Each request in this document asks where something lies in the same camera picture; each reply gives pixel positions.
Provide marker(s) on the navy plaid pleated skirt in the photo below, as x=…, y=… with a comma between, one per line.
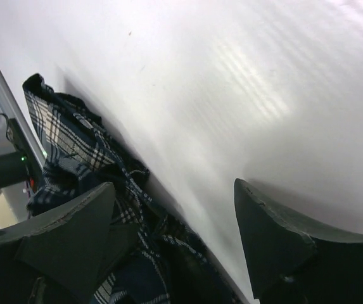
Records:
x=169, y=263

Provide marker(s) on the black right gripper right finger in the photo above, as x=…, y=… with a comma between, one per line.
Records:
x=292, y=258

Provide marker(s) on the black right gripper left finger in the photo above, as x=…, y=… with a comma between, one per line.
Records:
x=63, y=255

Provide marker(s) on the aluminium table frame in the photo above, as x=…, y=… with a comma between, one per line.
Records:
x=9, y=106

